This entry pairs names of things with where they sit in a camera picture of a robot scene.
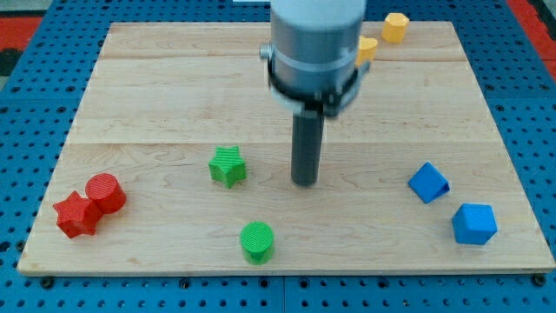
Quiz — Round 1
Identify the blue cube block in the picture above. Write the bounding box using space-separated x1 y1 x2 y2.
452 203 499 245

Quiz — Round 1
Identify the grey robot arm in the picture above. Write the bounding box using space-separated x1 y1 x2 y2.
260 0 369 118

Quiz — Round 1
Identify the wooden board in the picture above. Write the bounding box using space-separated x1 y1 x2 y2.
17 22 555 276

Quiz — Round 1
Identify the green star block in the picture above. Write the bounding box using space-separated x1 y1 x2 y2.
208 146 247 189

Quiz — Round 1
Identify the blue triangular prism block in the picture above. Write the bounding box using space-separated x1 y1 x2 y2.
407 162 450 203

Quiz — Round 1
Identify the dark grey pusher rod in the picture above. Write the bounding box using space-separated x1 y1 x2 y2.
291 116 324 187

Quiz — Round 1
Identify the red cylinder block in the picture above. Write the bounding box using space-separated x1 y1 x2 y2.
85 173 127 214

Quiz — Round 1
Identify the green cylinder block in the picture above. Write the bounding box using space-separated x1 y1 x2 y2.
240 221 275 265

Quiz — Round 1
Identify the red star block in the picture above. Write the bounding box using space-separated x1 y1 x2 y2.
53 190 103 238

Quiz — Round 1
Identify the yellow heart block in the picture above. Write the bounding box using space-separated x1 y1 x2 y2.
355 36 378 67

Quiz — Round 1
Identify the yellow hexagon block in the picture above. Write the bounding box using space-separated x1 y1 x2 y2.
381 12 410 43

